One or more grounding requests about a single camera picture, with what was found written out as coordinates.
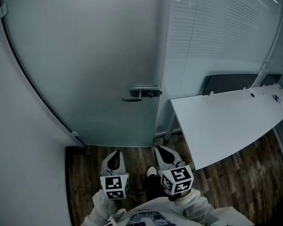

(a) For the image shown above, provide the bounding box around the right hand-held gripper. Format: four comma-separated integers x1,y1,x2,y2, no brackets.
154,145,195,196

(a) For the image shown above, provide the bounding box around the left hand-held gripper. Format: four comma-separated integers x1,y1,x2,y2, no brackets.
99,149,131,201

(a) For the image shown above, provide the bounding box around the frosted glass door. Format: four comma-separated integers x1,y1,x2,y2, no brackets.
0,0,165,148

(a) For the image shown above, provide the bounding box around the person's right forearm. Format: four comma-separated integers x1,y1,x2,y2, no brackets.
168,187,216,221

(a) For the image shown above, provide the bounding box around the person's left forearm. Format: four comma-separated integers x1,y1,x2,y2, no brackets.
91,188,120,225

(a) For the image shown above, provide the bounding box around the person's white shoe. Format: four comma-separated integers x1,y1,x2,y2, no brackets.
146,166,158,178

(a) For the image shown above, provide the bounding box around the person's black trouser leg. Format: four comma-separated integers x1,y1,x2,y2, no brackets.
142,174,167,202

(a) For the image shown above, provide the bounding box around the white sweatshirt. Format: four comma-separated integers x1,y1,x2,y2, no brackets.
80,196,205,226

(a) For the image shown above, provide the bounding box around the long white desk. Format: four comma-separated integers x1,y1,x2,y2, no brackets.
164,82,283,172

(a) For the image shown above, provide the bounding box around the large dark desk divider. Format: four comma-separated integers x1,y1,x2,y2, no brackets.
201,73,260,97

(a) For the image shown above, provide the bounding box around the small white blue object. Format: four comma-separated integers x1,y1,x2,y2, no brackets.
272,94,283,106

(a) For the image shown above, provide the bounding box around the small dark desk divider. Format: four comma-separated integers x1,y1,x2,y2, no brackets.
259,73,283,88

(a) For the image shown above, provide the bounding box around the glass partition with blinds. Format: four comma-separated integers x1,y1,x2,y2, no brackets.
162,0,283,99

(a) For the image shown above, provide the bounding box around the narrow frosted glass partition panel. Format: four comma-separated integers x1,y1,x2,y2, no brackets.
261,0,283,80

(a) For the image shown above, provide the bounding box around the metal door lever handle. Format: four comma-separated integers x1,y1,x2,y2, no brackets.
121,86,163,103

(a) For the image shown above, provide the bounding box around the grey metal window frame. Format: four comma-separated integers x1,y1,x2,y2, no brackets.
154,0,178,137

